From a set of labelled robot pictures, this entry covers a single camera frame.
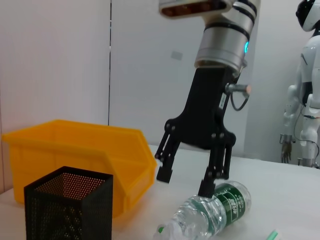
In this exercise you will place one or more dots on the mint green pen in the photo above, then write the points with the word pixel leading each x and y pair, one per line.
pixel 274 235

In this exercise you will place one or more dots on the clear green-label water bottle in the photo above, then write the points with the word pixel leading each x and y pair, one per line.
pixel 212 212

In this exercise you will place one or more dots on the white humanoid robot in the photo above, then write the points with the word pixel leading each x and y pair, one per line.
pixel 310 75

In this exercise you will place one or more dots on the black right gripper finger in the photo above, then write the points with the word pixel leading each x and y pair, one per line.
pixel 206 187

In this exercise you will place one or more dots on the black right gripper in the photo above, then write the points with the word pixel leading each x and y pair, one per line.
pixel 205 107

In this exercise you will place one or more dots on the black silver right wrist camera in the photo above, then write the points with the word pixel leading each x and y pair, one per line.
pixel 195 7

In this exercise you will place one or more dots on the yellow plastic bin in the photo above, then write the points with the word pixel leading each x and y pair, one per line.
pixel 50 160

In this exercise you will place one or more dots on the black mesh pen holder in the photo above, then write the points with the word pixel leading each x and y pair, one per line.
pixel 70 215

